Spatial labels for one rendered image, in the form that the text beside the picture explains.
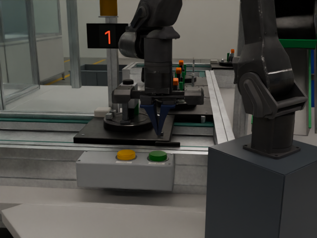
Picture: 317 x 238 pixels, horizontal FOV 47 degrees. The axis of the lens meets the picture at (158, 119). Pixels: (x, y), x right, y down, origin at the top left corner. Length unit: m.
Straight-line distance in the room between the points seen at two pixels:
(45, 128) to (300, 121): 0.74
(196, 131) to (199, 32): 10.40
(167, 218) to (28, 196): 0.33
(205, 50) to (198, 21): 0.91
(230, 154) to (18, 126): 0.81
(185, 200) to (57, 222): 0.28
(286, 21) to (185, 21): 10.47
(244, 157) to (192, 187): 0.33
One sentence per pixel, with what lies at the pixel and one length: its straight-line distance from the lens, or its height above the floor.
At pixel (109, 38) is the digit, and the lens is 1.08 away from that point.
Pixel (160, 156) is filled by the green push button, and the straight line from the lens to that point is 0.79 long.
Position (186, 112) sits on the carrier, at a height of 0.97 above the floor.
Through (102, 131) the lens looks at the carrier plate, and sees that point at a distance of 0.97.
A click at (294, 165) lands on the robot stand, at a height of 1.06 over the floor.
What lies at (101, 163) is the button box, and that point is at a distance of 0.79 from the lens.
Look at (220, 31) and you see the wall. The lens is 11.47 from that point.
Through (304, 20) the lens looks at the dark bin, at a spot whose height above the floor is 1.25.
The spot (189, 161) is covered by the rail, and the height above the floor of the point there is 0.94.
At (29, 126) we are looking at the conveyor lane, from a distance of 1.21.
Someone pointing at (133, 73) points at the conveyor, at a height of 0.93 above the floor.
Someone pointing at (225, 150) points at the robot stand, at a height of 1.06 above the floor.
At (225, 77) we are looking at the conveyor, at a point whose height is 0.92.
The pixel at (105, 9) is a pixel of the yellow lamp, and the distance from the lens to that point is 1.08.
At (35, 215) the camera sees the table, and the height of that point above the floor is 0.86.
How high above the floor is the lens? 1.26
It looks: 16 degrees down
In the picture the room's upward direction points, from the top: straight up
